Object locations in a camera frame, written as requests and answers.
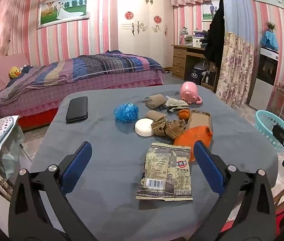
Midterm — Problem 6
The snack wrapper packet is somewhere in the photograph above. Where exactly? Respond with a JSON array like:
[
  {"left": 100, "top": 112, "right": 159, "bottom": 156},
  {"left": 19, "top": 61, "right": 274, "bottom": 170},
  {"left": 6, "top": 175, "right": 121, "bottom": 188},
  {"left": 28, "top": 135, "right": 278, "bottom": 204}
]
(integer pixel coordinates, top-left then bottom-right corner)
[{"left": 136, "top": 143, "right": 193, "bottom": 201}]

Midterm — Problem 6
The orange plastic bag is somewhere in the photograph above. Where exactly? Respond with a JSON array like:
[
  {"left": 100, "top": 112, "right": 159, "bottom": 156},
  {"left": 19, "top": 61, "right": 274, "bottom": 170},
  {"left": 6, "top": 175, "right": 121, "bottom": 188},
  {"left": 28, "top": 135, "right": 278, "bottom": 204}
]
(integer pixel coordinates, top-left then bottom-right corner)
[{"left": 173, "top": 126, "right": 213, "bottom": 162}]

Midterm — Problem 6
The orange peel piece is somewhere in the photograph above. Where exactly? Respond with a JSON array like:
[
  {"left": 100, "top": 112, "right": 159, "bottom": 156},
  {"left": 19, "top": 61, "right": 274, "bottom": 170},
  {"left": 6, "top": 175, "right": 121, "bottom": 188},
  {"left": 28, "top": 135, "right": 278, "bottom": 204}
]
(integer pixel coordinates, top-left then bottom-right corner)
[{"left": 178, "top": 109, "right": 190, "bottom": 121}]

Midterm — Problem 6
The brown paper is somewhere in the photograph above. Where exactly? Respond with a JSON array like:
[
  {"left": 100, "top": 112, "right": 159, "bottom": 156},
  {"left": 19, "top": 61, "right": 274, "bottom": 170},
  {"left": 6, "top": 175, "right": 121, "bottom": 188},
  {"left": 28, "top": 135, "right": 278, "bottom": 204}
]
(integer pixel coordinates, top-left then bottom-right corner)
[{"left": 151, "top": 117, "right": 186, "bottom": 140}]

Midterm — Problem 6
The beige cloth pouch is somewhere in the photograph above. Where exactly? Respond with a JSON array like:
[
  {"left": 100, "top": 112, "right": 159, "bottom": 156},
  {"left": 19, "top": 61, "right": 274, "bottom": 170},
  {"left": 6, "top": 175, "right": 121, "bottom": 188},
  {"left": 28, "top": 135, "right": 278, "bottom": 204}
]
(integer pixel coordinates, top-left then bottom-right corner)
[{"left": 159, "top": 96, "right": 189, "bottom": 114}]

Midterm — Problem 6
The blue plastic bag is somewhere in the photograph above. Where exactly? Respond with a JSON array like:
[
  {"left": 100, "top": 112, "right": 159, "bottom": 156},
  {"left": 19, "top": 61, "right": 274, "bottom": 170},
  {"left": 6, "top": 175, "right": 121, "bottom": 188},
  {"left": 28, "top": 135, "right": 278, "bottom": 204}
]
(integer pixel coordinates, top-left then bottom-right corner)
[{"left": 114, "top": 103, "right": 139, "bottom": 123}]

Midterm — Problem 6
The white round lid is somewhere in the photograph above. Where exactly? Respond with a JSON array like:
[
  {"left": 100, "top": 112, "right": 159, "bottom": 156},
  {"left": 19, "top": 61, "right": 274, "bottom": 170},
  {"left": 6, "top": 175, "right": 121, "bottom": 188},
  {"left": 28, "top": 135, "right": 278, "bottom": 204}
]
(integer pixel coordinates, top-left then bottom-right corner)
[{"left": 134, "top": 118, "right": 155, "bottom": 137}]

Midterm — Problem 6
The turquoise plastic basket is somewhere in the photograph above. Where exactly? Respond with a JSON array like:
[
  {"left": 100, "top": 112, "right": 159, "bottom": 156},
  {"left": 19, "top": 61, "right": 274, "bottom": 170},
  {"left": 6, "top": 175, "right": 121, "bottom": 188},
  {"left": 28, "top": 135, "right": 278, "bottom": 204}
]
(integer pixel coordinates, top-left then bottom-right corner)
[{"left": 255, "top": 110, "right": 284, "bottom": 152}]

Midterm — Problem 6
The water dispenser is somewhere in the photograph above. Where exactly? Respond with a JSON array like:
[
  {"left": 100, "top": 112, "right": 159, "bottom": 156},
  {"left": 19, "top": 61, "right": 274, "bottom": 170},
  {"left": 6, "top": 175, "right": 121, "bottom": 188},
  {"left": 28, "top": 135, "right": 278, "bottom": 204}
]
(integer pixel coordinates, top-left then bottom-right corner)
[{"left": 249, "top": 47, "right": 279, "bottom": 110}]

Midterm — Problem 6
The floral curtain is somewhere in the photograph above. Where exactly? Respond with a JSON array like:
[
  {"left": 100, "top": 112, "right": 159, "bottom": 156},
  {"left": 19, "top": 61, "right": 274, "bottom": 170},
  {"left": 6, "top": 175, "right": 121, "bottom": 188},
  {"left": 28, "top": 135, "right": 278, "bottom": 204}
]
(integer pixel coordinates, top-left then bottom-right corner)
[{"left": 216, "top": 32, "right": 254, "bottom": 107}]

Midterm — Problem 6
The tan phone case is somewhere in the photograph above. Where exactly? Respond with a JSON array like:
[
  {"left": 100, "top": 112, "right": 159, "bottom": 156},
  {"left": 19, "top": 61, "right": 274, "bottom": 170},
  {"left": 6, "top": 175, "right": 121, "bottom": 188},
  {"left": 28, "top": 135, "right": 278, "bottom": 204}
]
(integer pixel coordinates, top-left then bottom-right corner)
[{"left": 186, "top": 110, "right": 213, "bottom": 131}]

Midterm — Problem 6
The wooden desk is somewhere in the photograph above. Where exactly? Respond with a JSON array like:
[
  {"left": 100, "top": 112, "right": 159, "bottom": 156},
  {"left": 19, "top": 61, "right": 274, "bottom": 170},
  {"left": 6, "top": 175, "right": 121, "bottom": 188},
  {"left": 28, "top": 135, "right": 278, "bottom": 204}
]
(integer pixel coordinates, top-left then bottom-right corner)
[{"left": 172, "top": 45, "right": 219, "bottom": 93}]

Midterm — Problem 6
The black phone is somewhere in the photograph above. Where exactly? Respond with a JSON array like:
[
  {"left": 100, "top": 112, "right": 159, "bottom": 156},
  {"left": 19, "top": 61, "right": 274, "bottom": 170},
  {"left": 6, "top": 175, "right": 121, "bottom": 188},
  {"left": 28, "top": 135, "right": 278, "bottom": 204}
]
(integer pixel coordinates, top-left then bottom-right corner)
[{"left": 65, "top": 96, "right": 89, "bottom": 124}]

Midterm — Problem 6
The bed with patchwork quilt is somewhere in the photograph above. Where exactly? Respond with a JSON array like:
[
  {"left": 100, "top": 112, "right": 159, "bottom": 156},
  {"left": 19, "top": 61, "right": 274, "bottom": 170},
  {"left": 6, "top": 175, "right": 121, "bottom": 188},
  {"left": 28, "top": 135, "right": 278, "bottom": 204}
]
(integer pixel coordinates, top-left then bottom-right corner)
[{"left": 0, "top": 51, "right": 165, "bottom": 131}]

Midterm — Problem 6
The blue cloth with plant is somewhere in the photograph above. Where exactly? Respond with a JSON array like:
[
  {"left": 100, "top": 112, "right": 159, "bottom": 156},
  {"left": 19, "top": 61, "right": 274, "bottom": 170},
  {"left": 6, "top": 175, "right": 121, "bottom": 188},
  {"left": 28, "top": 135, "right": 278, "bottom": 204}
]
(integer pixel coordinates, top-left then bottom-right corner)
[{"left": 261, "top": 21, "right": 279, "bottom": 51}]

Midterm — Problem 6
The pink pig mug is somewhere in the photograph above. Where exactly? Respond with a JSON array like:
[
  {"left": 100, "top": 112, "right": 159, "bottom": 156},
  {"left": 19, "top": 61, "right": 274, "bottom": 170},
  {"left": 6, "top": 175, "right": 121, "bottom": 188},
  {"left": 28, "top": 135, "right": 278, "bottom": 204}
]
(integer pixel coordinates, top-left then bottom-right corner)
[{"left": 180, "top": 81, "right": 202, "bottom": 105}]

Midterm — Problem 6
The black box under desk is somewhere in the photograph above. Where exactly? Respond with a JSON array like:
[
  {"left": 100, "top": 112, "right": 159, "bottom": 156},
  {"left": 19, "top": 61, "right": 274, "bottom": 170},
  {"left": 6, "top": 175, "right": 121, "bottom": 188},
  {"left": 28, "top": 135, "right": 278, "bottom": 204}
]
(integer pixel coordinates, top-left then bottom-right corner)
[{"left": 188, "top": 67, "right": 203, "bottom": 85}]

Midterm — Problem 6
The black hanging coat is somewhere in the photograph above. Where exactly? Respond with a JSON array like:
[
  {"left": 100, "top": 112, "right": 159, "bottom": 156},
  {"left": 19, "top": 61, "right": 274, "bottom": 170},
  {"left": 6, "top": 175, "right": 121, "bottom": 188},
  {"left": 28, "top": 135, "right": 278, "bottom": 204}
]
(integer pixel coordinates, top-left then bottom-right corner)
[{"left": 204, "top": 0, "right": 225, "bottom": 67}]

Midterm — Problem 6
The yellow duck plush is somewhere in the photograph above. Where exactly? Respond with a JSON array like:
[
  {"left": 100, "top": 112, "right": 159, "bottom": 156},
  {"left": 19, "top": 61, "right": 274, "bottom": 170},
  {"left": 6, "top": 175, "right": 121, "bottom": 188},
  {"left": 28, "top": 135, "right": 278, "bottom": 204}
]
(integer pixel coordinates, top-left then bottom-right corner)
[{"left": 9, "top": 66, "right": 21, "bottom": 79}]

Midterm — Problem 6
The white wardrobe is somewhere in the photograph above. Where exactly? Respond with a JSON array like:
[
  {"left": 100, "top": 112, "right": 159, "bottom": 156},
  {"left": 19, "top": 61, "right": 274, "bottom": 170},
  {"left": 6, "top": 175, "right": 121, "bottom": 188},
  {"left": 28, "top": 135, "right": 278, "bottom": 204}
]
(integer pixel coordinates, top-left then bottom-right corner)
[{"left": 109, "top": 0, "right": 174, "bottom": 68}]

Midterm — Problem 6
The framed wedding picture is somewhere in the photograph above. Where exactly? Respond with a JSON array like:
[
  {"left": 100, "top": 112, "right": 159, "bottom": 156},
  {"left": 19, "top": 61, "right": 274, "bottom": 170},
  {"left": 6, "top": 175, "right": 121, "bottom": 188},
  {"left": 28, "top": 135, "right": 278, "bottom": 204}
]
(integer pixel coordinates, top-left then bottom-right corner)
[{"left": 37, "top": 0, "right": 90, "bottom": 29}]

